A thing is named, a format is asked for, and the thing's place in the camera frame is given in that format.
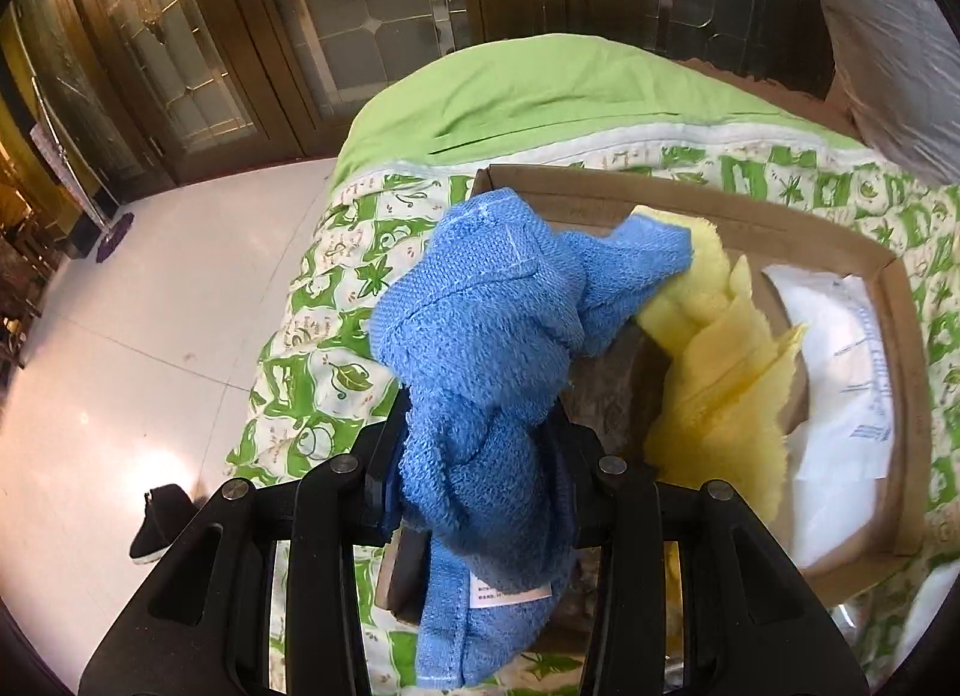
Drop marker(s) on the green and white patterned blanket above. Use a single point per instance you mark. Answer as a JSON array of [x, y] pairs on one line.
[[525, 88]]

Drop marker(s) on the wooden glass-panel doors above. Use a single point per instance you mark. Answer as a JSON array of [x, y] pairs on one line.
[[225, 66]]

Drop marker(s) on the black shoe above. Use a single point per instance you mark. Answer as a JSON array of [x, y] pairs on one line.
[[157, 523]]

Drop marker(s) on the yellow microfibre cloth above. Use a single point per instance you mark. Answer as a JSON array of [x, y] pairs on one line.
[[712, 396]]

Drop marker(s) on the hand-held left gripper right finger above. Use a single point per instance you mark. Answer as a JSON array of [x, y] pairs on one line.
[[592, 501]]

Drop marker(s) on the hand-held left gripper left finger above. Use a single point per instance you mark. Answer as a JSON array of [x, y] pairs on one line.
[[375, 493]]

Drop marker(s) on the grey pillow in plastic wrap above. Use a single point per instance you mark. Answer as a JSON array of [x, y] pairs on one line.
[[885, 36]]

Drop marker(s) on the blue terry towel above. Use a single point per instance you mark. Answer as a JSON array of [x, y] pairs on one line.
[[480, 366]]

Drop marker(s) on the purple floor mop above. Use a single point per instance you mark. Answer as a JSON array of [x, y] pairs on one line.
[[112, 240]]

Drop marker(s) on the white bag with red label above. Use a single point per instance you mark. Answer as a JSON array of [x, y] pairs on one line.
[[832, 381]]

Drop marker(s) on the yellow fluffy towel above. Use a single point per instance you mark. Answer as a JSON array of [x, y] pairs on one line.
[[705, 261]]

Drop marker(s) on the shallow cardboard box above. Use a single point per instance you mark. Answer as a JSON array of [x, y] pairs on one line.
[[907, 381]]

